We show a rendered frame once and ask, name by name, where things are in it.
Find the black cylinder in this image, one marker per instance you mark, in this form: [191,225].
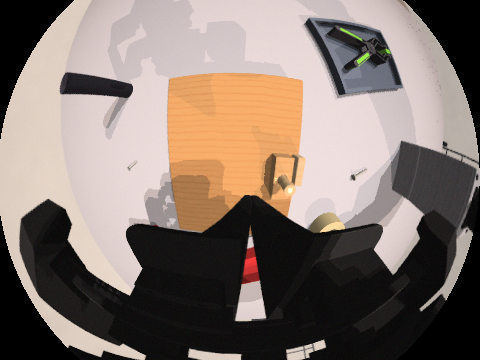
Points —
[75,83]

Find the wooden dowel pin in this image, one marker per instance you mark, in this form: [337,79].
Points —
[286,185]

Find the light wooden board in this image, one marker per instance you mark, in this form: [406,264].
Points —
[222,131]

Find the beige ring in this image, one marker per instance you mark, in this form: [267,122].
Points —
[326,222]

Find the red open tray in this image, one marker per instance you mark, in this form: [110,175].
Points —
[250,271]

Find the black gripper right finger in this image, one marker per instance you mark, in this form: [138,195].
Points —
[285,252]

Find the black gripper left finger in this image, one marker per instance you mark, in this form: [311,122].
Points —
[207,255]

